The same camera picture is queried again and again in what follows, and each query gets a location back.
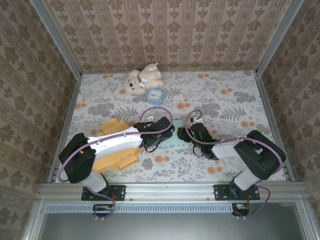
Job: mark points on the light blue paper box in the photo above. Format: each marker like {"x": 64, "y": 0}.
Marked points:
{"x": 179, "y": 125}

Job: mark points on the orange paper box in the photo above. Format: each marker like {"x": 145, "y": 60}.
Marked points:
{"x": 115, "y": 126}

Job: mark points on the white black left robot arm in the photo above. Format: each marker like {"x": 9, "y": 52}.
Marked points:
{"x": 117, "y": 142}

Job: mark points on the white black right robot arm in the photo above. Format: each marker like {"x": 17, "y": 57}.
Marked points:
{"x": 260, "y": 155}

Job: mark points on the small blue square box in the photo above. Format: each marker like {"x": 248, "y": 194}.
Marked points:
{"x": 155, "y": 96}

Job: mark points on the cream plush dog toy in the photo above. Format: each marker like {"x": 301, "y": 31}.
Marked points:
{"x": 150, "y": 72}

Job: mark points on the black connector board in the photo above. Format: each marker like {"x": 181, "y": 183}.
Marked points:
{"x": 243, "y": 210}
{"x": 100, "y": 208}

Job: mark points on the grey metal panel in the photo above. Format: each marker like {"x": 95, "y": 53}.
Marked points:
{"x": 175, "y": 227}

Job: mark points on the aluminium front rail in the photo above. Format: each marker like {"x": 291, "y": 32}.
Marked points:
{"x": 170, "y": 191}

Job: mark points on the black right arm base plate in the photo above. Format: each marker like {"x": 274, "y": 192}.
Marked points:
{"x": 220, "y": 192}

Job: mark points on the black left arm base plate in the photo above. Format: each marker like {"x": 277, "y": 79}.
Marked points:
{"x": 120, "y": 192}

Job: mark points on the aluminium side rail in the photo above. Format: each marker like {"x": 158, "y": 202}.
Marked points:
{"x": 269, "y": 110}
{"x": 71, "y": 110}

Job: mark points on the aluminium corner post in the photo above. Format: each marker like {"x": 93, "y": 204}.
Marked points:
{"x": 56, "y": 37}
{"x": 278, "y": 37}

